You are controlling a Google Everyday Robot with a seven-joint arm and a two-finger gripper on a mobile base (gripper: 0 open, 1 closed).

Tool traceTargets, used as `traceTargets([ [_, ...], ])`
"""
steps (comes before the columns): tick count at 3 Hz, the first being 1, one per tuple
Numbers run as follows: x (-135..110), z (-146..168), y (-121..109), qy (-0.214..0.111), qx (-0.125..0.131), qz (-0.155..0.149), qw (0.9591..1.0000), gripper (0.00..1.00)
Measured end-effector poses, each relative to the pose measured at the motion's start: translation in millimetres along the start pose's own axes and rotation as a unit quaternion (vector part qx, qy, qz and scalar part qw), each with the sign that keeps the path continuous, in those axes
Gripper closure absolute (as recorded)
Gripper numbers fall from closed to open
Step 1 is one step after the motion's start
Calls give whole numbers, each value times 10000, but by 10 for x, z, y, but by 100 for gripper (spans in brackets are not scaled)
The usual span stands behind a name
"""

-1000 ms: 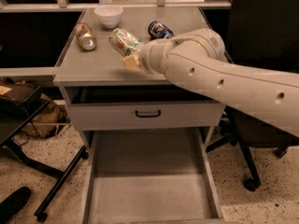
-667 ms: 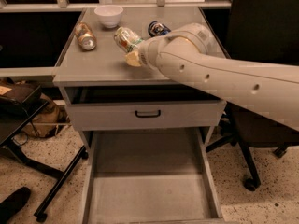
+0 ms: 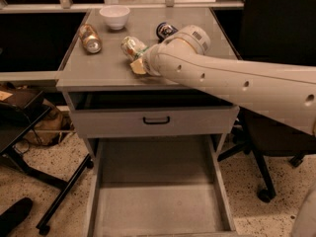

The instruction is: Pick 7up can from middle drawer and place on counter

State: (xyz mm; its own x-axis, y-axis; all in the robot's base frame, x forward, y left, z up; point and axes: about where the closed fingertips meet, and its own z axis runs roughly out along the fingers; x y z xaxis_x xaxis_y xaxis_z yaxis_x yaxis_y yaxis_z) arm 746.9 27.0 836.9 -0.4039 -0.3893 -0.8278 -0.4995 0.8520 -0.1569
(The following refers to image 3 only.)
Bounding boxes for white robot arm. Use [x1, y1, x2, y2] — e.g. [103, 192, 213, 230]
[126, 25, 316, 201]

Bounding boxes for open middle drawer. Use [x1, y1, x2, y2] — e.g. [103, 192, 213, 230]
[83, 135, 237, 237]

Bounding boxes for black drawer handle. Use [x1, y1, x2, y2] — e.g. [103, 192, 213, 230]
[142, 117, 171, 125]

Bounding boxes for black shoe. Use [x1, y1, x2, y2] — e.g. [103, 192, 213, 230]
[0, 197, 33, 237]

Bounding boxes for blue pepsi can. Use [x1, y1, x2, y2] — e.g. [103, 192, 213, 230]
[156, 22, 178, 41]

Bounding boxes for brown bag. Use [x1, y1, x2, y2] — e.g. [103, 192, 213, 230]
[0, 84, 75, 147]

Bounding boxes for gold brown can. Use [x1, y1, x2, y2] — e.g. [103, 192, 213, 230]
[79, 24, 102, 53]

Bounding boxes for black office chair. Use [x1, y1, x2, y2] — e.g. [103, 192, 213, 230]
[213, 0, 316, 202]

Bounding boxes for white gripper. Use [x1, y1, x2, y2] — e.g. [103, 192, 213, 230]
[130, 44, 164, 76]

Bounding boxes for closed upper drawer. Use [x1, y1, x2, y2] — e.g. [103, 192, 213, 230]
[70, 106, 239, 138]

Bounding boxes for white bowl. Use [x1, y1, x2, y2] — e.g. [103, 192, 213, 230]
[99, 5, 130, 30]

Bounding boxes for grey drawer cabinet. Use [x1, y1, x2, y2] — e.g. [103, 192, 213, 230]
[57, 8, 245, 237]

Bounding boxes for black rolling stand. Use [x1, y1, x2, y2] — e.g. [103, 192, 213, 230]
[0, 86, 94, 236]

